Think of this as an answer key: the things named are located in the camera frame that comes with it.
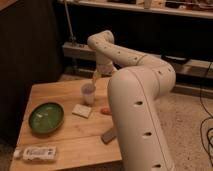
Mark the black object on shelf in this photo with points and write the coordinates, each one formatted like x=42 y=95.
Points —
x=177 y=60

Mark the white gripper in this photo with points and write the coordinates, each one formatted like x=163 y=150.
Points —
x=103 y=67

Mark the white square sponge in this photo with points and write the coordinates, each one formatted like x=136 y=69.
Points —
x=82 y=110

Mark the dark cabinet on left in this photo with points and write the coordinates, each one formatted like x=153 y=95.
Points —
x=30 y=52

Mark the white ceramic cup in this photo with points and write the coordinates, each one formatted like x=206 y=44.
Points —
x=88 y=93

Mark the metal shelf rack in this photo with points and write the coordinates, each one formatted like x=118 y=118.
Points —
x=152 y=31

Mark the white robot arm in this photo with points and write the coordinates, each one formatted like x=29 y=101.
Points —
x=137 y=80

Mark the white tube package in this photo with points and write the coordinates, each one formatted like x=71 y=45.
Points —
x=36 y=153

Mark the green ceramic bowl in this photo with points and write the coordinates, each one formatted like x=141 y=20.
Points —
x=46 y=118

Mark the wooden folding table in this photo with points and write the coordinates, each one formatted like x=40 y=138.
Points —
x=78 y=139

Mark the orange carrot toy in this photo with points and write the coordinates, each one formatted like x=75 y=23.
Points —
x=105 y=111

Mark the grey rectangular block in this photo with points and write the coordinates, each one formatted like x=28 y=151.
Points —
x=108 y=136

